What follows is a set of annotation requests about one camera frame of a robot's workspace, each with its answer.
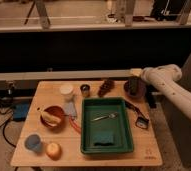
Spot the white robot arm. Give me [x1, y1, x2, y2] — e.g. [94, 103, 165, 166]
[130, 64, 191, 120]

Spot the silver metal fork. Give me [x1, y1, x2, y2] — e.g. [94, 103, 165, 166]
[91, 113, 118, 122]

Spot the small metal cup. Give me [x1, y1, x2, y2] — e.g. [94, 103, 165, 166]
[80, 84, 90, 98]

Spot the white plastic cup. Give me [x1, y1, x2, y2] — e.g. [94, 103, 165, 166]
[60, 84, 74, 101]

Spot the blue plastic cup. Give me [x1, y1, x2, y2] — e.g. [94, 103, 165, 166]
[25, 134, 42, 153]

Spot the dark brown bowl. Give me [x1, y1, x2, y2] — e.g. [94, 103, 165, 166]
[124, 81, 146, 99]

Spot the green plastic tray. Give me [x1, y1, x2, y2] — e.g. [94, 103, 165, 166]
[80, 97, 134, 155]

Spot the green sponge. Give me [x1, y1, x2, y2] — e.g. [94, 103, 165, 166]
[93, 132, 114, 146]

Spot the red bowl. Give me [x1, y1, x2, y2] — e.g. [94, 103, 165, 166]
[39, 106, 65, 129]

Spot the yellow banana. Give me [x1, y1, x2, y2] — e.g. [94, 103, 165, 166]
[41, 112, 61, 124]

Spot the blue box on floor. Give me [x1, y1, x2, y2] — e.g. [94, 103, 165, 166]
[13, 103, 30, 121]

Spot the grey spatula red handle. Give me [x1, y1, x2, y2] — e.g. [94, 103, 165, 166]
[64, 101, 81, 133]

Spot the black floor cable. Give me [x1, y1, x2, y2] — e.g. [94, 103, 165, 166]
[0, 96, 17, 149]

